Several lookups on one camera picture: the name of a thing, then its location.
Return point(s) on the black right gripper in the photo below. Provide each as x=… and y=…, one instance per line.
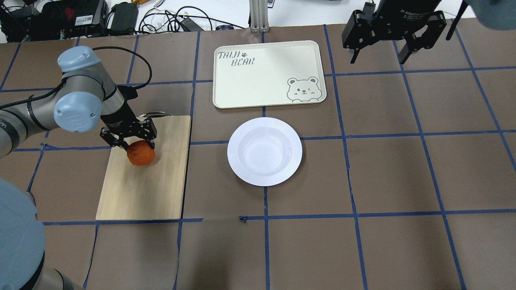
x=403, y=18

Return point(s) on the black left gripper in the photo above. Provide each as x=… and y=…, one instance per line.
x=117, y=119

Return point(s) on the orange fruit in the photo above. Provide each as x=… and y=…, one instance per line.
x=140, y=153

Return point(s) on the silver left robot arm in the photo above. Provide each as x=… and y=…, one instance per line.
x=85, y=95

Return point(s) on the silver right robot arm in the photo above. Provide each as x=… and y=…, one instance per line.
x=498, y=15

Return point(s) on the cream bear tray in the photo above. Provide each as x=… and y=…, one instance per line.
x=273, y=74

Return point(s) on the wooden cutting board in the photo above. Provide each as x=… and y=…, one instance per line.
x=150, y=192

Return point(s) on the black power adapter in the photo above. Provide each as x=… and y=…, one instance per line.
x=124, y=16

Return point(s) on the white round plate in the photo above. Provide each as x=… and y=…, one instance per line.
x=264, y=151

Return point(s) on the black computer box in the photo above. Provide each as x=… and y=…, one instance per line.
x=41, y=20

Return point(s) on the aluminium frame post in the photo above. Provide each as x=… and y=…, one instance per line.
x=259, y=16

